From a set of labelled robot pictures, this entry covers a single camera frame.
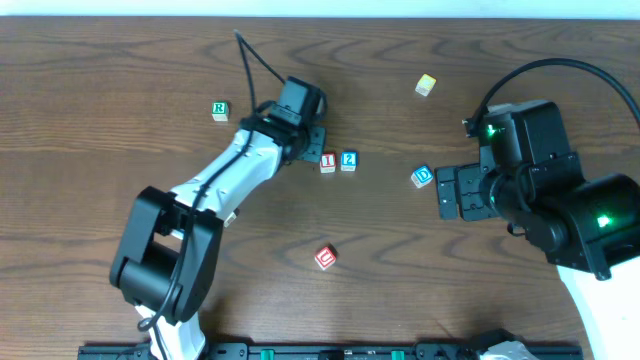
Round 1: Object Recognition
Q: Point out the red letter U block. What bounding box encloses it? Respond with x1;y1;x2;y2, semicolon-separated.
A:
314;246;337;271

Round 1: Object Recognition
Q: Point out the red letter I block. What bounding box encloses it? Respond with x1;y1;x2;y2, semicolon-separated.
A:
319;152;337;174

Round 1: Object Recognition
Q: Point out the blue letter D block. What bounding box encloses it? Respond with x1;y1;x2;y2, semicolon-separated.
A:
410;165;434;189

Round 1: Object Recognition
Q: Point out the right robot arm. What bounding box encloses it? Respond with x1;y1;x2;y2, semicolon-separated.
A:
435;100;639;359

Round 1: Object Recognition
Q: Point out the yellow wooden block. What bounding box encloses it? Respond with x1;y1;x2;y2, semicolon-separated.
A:
415;74;437;97

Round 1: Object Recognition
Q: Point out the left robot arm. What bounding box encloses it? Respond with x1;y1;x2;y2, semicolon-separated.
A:
109;117;295;359

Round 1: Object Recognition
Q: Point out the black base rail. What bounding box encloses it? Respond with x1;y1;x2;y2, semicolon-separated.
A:
77;340;585;360

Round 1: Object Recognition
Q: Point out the blue number 2 block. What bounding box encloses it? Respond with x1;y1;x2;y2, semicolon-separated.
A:
340;151;358;172

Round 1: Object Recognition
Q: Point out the green letter R block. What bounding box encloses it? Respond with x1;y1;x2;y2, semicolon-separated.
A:
211;101;230;122

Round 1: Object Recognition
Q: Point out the white block green B side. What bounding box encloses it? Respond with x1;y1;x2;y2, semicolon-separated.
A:
224;208;239;228

